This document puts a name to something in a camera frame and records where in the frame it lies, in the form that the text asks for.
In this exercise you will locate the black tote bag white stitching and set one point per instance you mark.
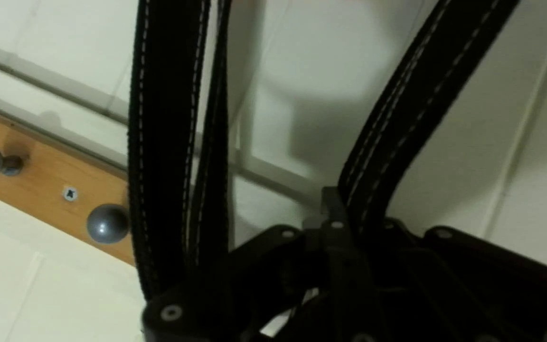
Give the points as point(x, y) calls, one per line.
point(166, 125)

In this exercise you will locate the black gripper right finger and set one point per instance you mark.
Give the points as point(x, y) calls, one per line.
point(403, 237)

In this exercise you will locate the wooden coat rack board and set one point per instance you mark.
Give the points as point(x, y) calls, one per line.
point(46, 182)

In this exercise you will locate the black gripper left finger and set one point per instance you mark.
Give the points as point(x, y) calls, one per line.
point(340, 253)

